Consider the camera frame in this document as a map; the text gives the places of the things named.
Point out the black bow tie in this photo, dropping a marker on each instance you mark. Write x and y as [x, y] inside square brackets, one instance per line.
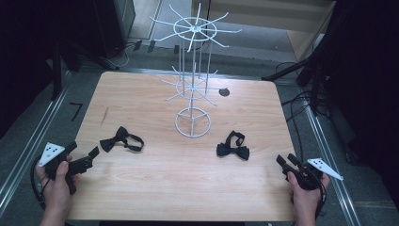
[232, 151]
[109, 143]

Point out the black metal stand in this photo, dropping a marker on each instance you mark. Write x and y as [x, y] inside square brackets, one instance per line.
[57, 72]
[313, 72]

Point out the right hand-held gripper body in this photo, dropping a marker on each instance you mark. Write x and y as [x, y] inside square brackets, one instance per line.
[309, 179]

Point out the person's left hand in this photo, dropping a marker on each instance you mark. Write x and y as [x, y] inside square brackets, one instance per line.
[56, 194]

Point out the person's right hand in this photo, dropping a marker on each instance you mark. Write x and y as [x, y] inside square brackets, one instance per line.
[306, 199]

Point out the metal floor rail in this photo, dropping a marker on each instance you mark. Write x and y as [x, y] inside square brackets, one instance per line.
[34, 138]
[329, 163]

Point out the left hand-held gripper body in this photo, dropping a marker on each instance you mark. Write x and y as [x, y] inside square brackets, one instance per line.
[51, 153]

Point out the black round table grommet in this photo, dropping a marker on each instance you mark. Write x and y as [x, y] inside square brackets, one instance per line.
[224, 92]

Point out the light wooden board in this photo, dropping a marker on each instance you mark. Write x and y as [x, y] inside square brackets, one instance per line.
[282, 19]

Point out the dark cabinet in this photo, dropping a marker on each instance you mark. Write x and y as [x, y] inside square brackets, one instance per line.
[114, 25]

